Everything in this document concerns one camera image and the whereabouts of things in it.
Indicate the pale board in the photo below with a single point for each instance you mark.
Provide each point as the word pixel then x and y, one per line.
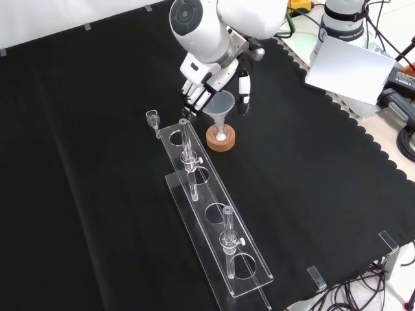
pixel 350 69

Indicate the clear acrylic funnel stand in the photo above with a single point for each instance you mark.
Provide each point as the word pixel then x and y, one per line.
pixel 236 259

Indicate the clear plastic funnel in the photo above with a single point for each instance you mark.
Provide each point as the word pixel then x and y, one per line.
pixel 220 105

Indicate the black bench cloth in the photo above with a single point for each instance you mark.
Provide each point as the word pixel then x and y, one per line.
pixel 97 178

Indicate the yellow stop button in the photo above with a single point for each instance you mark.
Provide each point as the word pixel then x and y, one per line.
pixel 301 4

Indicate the clear cloth clamp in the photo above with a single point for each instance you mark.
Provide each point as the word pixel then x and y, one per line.
pixel 389 240
pixel 317 278

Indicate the black and orange power adapter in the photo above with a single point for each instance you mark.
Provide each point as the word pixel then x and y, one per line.
pixel 403 79

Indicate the small round-bottom glass flask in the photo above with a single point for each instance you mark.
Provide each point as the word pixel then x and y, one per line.
pixel 227 133

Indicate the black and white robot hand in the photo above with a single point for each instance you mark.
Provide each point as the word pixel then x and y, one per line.
pixel 196 69

